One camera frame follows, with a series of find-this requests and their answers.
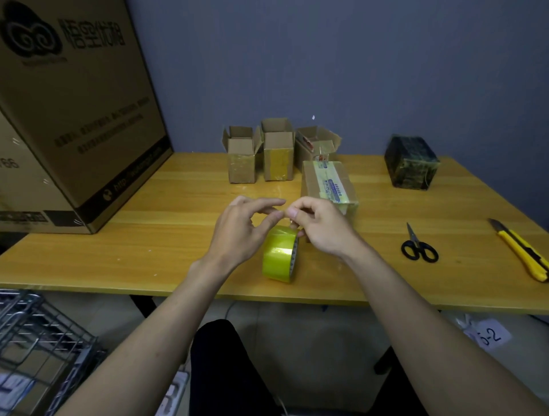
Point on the person's left hand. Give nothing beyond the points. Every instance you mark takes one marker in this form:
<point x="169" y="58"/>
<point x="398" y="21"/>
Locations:
<point x="233" y="240"/>

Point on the person's right hand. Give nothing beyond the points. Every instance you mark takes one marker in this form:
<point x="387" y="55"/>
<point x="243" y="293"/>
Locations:
<point x="330" y="227"/>

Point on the brown box with white label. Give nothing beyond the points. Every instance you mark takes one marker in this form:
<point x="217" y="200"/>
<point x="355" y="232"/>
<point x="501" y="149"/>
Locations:
<point x="330" y="180"/>

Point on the yellow tape roll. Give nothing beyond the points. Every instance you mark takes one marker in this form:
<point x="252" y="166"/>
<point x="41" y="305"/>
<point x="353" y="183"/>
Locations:
<point x="279" y="257"/>

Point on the small carton red label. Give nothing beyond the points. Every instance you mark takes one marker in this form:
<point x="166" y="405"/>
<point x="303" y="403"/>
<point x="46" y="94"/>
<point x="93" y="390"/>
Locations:
<point x="315" y="143"/>

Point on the small carton yellow tape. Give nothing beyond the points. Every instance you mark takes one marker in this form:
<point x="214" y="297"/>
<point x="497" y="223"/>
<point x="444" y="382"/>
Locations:
<point x="278" y="158"/>

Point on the black cardboard box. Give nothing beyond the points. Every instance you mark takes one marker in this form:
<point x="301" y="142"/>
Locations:
<point x="409" y="163"/>

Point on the person's left forearm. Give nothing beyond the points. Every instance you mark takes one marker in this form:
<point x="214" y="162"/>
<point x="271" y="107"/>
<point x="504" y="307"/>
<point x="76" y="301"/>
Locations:
<point x="146" y="343"/>

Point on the person's right forearm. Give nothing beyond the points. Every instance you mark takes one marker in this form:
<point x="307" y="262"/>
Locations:
<point x="442" y="343"/>

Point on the person's black trousers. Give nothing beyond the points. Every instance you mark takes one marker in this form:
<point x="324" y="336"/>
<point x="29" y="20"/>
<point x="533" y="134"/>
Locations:
<point x="223" y="373"/>

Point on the black table leg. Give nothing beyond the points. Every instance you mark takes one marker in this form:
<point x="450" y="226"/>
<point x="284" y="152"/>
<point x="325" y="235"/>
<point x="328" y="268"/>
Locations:
<point x="143" y="306"/>
<point x="384" y="362"/>

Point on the white power strip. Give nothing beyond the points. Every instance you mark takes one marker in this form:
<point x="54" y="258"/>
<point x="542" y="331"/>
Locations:
<point x="171" y="394"/>

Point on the white paper floor label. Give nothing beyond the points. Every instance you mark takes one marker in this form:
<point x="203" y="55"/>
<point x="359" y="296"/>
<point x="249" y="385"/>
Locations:
<point x="491" y="335"/>

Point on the yellow utility knife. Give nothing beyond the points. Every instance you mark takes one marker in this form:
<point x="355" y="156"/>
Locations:
<point x="523" y="253"/>

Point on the large flat brown carton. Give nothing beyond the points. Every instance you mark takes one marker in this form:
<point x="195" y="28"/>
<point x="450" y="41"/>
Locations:
<point x="77" y="107"/>

